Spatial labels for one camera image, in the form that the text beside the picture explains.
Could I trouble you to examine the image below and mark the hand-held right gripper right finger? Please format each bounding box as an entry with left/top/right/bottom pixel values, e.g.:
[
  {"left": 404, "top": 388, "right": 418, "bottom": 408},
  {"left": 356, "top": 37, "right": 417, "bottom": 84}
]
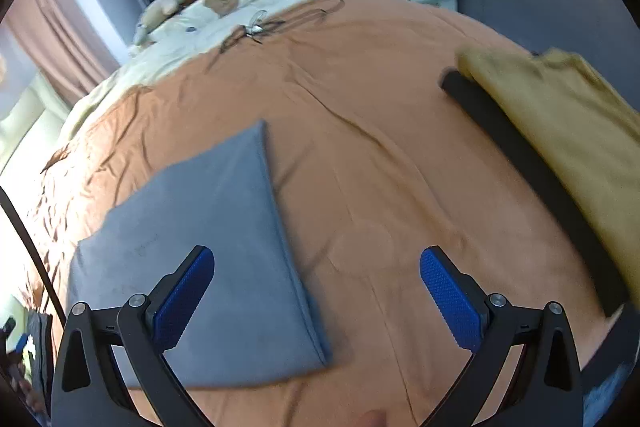
[{"left": 419, "top": 246, "right": 585, "bottom": 427}]

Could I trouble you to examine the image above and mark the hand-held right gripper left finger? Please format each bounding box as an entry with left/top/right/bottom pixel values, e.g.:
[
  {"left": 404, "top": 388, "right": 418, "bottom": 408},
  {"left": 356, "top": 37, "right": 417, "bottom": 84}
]
[{"left": 50, "top": 245, "right": 216, "bottom": 427}]

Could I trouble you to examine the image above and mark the grey T-shirt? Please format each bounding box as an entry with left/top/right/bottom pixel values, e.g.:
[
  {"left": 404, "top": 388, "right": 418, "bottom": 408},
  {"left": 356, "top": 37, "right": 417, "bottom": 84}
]
[{"left": 66, "top": 119, "right": 333, "bottom": 390}]

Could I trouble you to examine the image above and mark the person's right hand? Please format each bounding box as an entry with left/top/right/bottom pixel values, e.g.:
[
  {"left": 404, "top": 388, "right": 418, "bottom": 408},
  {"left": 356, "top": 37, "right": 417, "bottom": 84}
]
[{"left": 357, "top": 408, "right": 390, "bottom": 427}]

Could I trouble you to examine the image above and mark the black printed folded T-shirt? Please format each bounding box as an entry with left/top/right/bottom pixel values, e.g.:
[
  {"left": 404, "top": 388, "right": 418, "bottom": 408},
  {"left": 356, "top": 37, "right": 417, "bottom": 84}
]
[{"left": 20, "top": 309, "right": 56, "bottom": 413}]

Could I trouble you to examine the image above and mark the black folded garment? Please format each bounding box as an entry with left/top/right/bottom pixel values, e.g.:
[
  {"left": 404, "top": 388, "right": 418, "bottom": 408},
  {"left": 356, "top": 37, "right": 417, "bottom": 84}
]
[{"left": 439, "top": 68, "right": 630, "bottom": 318}]

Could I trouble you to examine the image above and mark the orange-brown blanket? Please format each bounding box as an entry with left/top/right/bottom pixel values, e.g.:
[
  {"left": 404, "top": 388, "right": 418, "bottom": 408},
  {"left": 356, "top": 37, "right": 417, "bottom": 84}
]
[{"left": 0, "top": 0, "right": 626, "bottom": 427}]

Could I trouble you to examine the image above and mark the mustard folded shirt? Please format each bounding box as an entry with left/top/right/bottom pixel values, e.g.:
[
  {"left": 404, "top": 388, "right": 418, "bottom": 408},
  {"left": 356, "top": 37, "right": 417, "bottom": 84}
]
[{"left": 457, "top": 47, "right": 640, "bottom": 298}]

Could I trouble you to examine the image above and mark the cream duvet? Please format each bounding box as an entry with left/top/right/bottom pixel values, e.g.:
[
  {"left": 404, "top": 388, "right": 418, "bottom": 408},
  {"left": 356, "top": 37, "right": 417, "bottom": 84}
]
[{"left": 60, "top": 0, "right": 351, "bottom": 152}]

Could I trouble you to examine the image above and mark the cream padded headboard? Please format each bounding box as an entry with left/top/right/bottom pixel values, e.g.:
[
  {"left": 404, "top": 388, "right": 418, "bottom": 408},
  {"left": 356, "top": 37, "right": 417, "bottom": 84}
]
[{"left": 0, "top": 72, "right": 71, "bottom": 188}]

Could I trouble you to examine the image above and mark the pink curtain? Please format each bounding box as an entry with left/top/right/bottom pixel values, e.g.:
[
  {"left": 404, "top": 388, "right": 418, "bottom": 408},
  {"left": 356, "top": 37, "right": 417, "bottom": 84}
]
[{"left": 0, "top": 0, "right": 121, "bottom": 108}]

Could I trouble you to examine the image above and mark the beige plush toy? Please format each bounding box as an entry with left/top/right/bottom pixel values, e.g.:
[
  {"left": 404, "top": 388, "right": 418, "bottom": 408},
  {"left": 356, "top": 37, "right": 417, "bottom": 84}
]
[{"left": 131, "top": 0, "right": 183, "bottom": 46}]

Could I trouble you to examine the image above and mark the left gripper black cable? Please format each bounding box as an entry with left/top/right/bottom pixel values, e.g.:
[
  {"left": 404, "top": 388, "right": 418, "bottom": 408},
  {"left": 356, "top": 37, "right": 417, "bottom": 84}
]
[{"left": 0, "top": 186, "right": 68, "bottom": 325}]

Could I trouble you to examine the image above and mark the black cord with glasses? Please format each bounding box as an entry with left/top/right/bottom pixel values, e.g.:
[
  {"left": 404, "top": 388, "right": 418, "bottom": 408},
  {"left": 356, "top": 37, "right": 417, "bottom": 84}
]
[{"left": 207, "top": 0, "right": 346, "bottom": 68}]

